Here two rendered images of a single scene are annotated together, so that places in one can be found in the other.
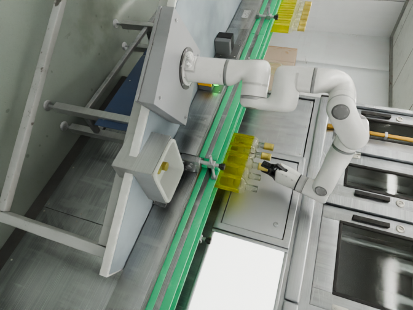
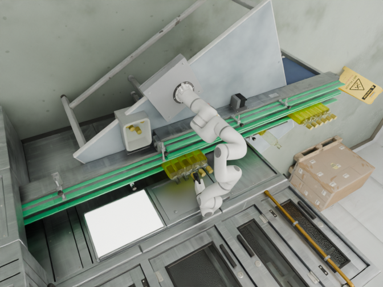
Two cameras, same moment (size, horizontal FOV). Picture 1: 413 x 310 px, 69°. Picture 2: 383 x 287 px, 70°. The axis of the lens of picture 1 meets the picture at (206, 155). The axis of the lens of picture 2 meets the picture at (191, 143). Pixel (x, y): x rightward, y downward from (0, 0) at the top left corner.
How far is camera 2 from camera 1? 0.90 m
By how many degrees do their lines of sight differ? 22
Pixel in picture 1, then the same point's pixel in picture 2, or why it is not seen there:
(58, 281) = (65, 156)
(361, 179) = (251, 233)
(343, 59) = not seen: outside the picture
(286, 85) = (210, 125)
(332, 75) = (232, 134)
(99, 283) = not seen: hidden behind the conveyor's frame
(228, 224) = (154, 192)
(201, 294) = (108, 209)
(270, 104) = (198, 130)
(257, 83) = (200, 117)
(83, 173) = not seen: hidden behind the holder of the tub
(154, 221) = (117, 156)
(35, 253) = (69, 139)
